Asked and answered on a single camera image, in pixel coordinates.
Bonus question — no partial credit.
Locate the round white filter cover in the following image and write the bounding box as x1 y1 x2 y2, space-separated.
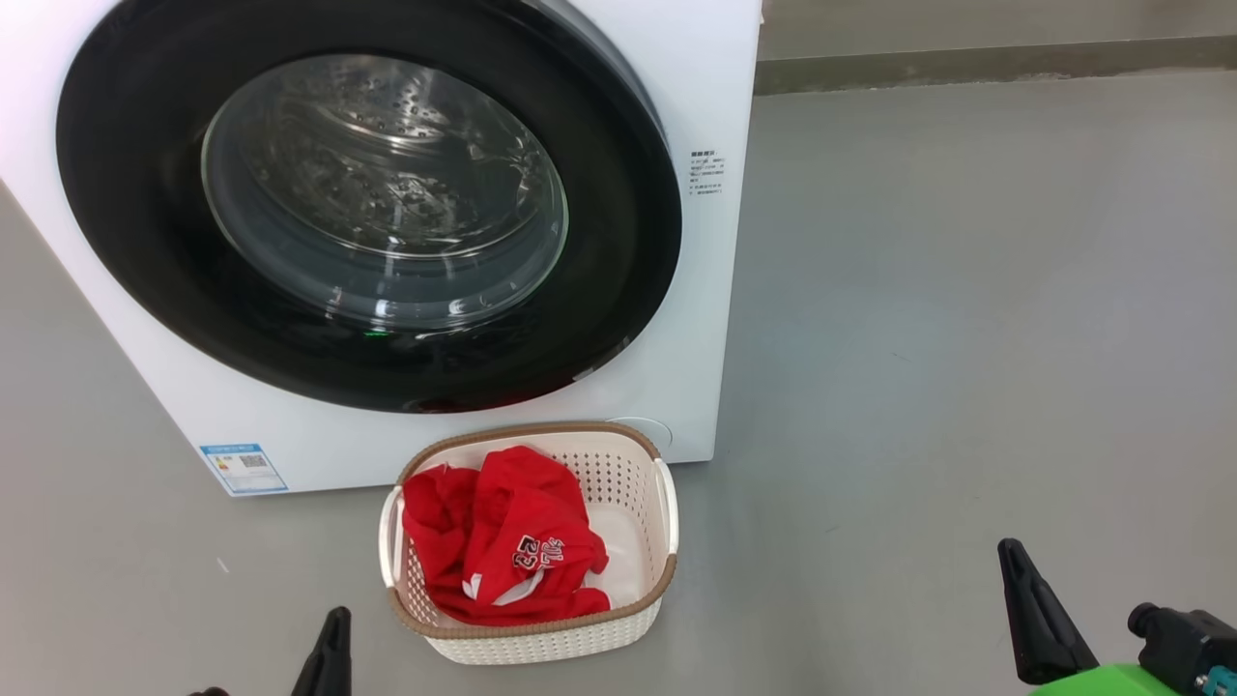
604 418 675 450

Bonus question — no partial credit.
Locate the steel washing machine drum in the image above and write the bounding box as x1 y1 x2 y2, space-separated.
201 53 569 330

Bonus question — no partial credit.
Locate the white front-load washing machine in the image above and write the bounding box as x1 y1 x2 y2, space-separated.
0 0 764 497

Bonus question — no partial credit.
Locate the dark wall baseboard strip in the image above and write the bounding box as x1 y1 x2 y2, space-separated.
754 36 1237 96

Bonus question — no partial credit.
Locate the blue energy label sticker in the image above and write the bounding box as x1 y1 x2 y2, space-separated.
199 443 289 495

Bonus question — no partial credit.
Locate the red jersey with white print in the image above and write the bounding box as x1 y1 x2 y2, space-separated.
462 445 612 620

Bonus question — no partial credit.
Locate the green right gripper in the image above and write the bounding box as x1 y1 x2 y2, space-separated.
997 538 1185 696

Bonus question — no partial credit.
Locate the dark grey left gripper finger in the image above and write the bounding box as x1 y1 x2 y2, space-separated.
290 606 353 696

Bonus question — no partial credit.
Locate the cream perforated basket brown rim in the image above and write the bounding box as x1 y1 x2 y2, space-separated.
379 421 680 666

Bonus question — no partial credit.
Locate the black round glass washer door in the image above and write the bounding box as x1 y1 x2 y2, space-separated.
55 0 683 415

